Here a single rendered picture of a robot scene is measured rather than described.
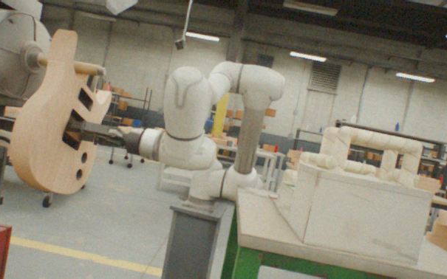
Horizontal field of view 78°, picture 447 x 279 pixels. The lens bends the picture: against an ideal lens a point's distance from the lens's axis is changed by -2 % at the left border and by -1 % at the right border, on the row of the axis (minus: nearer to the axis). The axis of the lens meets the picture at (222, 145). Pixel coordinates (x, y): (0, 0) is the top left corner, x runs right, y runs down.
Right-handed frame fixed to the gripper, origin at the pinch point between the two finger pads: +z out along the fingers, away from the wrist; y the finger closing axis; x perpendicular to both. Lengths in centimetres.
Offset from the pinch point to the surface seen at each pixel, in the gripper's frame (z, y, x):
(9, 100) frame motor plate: 26.8, 4.0, 6.9
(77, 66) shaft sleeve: 3.3, -5.6, 18.1
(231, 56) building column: -3, 566, 445
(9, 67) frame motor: 19.2, -9.1, 12.0
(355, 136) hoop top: -73, -19, 5
